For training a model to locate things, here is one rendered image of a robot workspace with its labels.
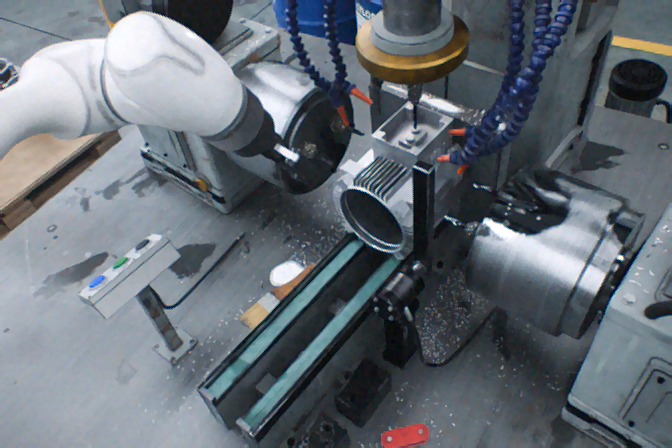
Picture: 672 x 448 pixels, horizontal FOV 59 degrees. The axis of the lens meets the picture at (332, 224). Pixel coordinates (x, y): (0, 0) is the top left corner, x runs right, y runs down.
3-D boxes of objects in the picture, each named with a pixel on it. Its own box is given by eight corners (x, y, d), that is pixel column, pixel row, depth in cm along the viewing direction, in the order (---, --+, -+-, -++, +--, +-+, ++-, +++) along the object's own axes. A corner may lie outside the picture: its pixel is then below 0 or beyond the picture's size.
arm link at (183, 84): (256, 64, 74) (175, 67, 80) (177, -12, 60) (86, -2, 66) (238, 144, 72) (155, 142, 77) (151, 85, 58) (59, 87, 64)
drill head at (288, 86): (261, 107, 155) (240, 20, 136) (372, 158, 137) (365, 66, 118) (191, 162, 143) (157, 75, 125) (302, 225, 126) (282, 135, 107)
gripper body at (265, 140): (274, 109, 78) (305, 136, 86) (230, 89, 82) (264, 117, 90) (246, 158, 78) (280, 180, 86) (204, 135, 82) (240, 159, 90)
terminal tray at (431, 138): (408, 129, 118) (407, 100, 113) (453, 148, 113) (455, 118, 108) (371, 163, 113) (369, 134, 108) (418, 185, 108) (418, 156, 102)
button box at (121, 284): (167, 252, 113) (150, 231, 111) (182, 255, 107) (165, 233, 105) (94, 315, 105) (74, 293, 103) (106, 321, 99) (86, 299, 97)
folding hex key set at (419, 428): (383, 453, 104) (383, 450, 102) (379, 436, 106) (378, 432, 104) (431, 442, 104) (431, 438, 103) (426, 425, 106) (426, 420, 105)
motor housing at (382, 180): (393, 175, 132) (390, 107, 118) (467, 210, 123) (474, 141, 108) (337, 231, 123) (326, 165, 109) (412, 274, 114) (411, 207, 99)
